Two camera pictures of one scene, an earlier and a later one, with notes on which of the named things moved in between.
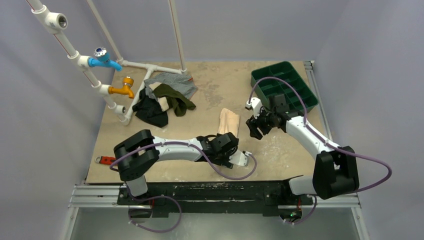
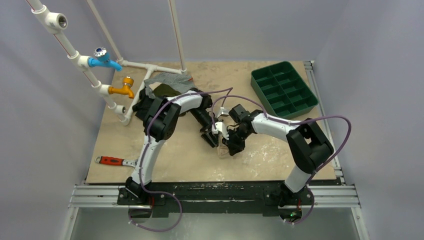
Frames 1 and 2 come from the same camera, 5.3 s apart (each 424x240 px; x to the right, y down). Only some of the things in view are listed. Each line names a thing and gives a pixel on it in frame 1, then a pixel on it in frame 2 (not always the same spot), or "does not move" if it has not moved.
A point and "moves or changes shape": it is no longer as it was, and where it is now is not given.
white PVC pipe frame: [52, 22] does not move
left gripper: [225, 161] -> [211, 139]
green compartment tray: [284, 70] does not move
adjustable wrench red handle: [106, 160] does not move
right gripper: [260, 122] -> [230, 142]
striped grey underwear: [183, 85] does not move
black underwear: [149, 110] does not move
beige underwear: [229, 122] moves or changes shape
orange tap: [127, 83] does not move
